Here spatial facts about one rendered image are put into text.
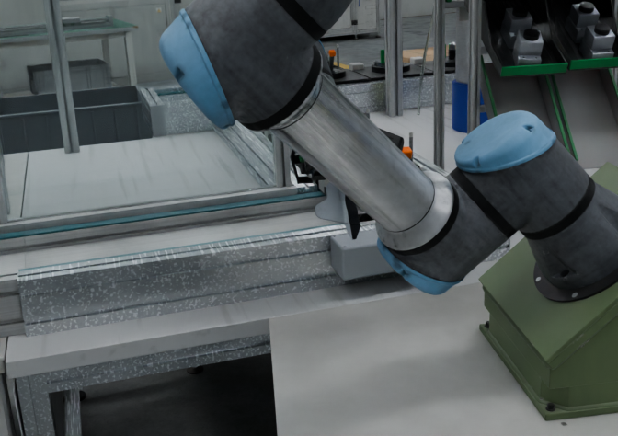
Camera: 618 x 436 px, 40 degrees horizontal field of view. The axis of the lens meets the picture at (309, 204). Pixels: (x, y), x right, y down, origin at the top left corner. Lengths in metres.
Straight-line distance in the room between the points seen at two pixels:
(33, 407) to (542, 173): 0.88
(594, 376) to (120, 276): 0.76
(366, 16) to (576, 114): 9.75
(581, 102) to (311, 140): 1.05
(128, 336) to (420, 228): 0.58
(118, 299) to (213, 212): 0.35
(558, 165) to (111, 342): 0.75
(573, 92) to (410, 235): 0.91
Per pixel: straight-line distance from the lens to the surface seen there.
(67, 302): 1.45
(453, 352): 1.31
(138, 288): 1.45
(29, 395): 1.45
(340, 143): 0.93
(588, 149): 1.82
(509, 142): 1.06
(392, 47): 2.80
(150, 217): 1.70
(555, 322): 1.15
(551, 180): 1.09
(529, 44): 1.68
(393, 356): 1.30
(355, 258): 1.44
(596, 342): 1.14
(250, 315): 1.44
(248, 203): 1.73
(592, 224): 1.13
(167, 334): 1.41
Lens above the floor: 1.48
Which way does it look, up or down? 18 degrees down
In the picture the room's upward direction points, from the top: 3 degrees counter-clockwise
